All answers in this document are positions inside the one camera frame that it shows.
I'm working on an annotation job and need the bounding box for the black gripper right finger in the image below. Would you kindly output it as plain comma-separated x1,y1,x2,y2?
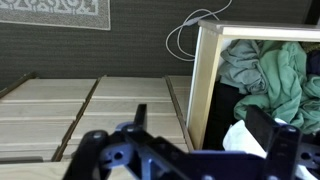
245,105,320,180

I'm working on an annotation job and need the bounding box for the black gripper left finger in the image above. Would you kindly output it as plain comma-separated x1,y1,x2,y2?
62,103,189,180

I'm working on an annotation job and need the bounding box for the white towel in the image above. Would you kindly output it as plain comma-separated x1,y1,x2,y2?
222,117,319,180

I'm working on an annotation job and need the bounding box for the bright green cloth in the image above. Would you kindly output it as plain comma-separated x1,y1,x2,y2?
233,40,320,135

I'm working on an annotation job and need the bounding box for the black cloth in drawer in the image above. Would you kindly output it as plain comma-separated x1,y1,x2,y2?
202,80,249,152

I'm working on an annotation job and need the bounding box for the small navy garment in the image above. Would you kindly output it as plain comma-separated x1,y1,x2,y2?
305,49,320,78

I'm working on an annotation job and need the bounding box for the grey-green cloth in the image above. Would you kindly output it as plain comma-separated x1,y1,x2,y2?
218,39,273,96

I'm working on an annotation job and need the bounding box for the open light wood drawer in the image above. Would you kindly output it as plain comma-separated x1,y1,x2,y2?
185,19,320,152

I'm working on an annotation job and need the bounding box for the grey patterned rug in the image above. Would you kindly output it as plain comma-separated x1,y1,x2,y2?
0,0,112,32

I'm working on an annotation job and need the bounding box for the white cable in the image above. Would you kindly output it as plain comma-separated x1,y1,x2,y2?
165,0,234,63

